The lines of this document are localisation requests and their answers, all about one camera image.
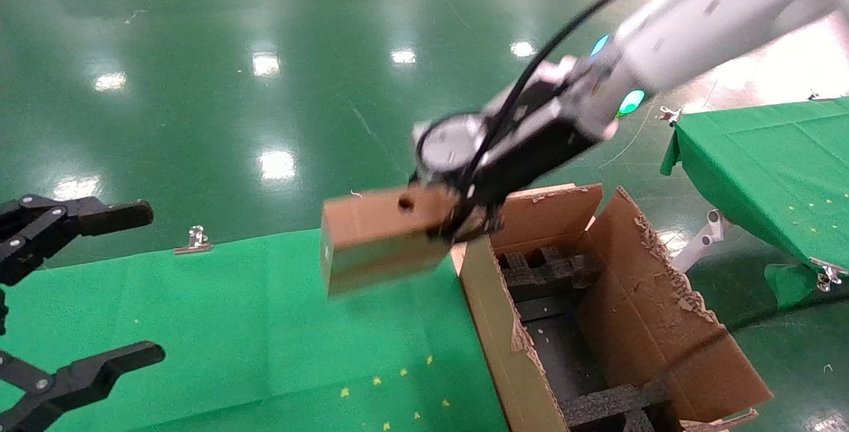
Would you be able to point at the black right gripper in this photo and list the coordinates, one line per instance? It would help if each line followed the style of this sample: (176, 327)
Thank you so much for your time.
(530, 133)

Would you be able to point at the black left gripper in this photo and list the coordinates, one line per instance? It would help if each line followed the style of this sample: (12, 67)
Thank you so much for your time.
(2, 312)

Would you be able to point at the small brown cardboard box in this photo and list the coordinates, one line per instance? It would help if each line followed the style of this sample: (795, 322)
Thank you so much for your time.
(378, 239)

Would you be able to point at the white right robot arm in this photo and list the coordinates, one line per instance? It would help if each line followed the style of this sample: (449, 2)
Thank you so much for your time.
(716, 14)

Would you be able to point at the large open cardboard carton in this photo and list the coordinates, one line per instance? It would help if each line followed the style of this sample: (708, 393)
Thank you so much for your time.
(663, 326)

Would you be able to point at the notched black foam insert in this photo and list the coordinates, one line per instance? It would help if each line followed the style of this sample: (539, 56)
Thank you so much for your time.
(544, 273)

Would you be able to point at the silver binder clip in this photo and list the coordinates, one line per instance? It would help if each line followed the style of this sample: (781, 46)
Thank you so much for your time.
(194, 242)
(828, 276)
(816, 96)
(670, 115)

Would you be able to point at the large green table cloth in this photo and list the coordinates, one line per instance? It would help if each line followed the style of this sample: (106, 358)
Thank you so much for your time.
(232, 326)

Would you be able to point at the long black foam insert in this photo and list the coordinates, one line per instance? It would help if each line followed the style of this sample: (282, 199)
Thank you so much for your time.
(610, 407)

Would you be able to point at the grey metal table leg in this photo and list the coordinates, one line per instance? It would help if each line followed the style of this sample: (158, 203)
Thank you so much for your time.
(703, 239)

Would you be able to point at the green cloth with hanging corner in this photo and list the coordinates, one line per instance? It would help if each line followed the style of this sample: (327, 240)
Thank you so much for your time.
(769, 166)

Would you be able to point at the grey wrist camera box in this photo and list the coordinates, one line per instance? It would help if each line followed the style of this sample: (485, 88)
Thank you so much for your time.
(448, 143)

